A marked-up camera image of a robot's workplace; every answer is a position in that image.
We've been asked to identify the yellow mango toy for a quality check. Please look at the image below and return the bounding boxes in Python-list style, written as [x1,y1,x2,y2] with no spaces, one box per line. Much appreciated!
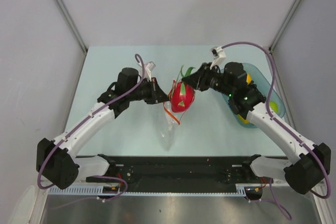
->
[237,115,250,124]

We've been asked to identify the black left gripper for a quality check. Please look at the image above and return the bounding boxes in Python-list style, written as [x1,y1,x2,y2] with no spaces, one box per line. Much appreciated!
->
[127,77,170,104]

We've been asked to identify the black table edge rail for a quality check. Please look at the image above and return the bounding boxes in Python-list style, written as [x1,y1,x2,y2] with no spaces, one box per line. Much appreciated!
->
[86,154,274,193]

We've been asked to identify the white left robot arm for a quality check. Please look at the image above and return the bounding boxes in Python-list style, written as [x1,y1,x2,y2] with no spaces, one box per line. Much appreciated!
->
[36,67,195,189]

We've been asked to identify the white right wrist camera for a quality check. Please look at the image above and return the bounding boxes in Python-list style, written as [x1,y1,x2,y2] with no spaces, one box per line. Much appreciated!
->
[210,46,226,69]

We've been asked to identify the clear zip bag orange zipper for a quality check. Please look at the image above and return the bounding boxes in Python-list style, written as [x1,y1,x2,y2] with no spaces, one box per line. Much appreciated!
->
[157,79,196,152]

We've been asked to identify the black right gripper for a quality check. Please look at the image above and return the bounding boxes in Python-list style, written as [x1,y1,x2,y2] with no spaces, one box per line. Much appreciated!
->
[182,62,234,98]

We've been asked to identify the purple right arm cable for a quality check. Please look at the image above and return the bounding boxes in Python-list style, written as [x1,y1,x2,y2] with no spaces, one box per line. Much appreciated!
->
[222,41,331,221]

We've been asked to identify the teal plastic fruit tray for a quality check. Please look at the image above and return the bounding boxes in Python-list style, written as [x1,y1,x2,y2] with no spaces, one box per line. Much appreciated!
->
[219,62,286,130]

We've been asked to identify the yellow lemon toy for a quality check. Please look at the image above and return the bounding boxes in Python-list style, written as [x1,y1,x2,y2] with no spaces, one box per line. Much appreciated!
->
[246,73,252,84]

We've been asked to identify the red dragon fruit toy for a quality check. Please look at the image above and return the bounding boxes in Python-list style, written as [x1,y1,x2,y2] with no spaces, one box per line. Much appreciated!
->
[169,65,195,113]

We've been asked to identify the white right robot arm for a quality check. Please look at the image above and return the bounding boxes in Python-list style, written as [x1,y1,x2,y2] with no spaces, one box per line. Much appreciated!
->
[183,62,331,199]

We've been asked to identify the white slotted cable duct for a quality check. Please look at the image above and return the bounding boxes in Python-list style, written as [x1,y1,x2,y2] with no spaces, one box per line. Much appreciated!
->
[48,185,246,197]

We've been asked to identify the green apple toy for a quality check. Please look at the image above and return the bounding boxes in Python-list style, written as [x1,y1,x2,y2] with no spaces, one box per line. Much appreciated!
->
[269,101,278,113]

